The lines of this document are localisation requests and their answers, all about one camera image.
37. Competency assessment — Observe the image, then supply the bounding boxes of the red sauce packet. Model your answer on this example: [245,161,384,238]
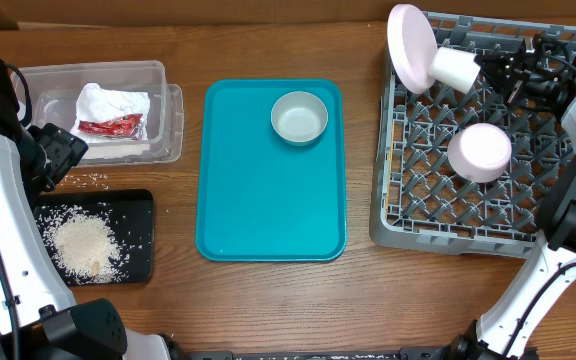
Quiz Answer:
[77,113,143,139]

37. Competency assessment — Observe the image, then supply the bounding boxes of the white paper cup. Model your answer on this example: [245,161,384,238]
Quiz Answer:
[428,47,481,94]

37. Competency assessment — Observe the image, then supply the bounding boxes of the grey bowl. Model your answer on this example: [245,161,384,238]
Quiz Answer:
[271,91,329,146]

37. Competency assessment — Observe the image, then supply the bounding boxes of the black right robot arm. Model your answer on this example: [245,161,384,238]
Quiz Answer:
[432,35,576,359]

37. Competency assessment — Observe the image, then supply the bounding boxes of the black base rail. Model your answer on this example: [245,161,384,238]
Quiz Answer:
[186,346,447,360]

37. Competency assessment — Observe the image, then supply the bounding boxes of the white rice pile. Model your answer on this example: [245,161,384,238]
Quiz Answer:
[37,205,129,285]

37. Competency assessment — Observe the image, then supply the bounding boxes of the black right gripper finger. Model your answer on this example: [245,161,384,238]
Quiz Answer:
[480,67,509,98]
[474,53,512,65]

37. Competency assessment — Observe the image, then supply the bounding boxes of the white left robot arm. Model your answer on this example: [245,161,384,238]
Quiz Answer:
[0,59,184,359]

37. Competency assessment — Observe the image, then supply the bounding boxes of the grey dishwasher rack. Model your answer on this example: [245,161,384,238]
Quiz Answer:
[368,10,576,275]

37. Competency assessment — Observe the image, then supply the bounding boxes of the wooden chopstick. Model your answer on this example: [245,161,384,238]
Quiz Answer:
[388,145,395,173]

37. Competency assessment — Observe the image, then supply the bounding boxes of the clear plastic bin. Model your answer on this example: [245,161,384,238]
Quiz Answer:
[11,60,184,168]

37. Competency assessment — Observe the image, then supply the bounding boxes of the scattered rice grains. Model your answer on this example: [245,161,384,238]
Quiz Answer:
[59,172,110,191]

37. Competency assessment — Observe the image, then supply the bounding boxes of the large pink plate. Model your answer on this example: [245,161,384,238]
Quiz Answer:
[387,4,437,94]

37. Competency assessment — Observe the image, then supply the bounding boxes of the black tray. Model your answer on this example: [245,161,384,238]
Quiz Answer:
[32,189,155,286]

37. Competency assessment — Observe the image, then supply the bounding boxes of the teal plastic tray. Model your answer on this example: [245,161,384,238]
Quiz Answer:
[195,78,348,262]

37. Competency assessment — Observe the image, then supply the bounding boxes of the brown food crumb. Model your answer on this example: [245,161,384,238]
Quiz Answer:
[91,261,100,277]

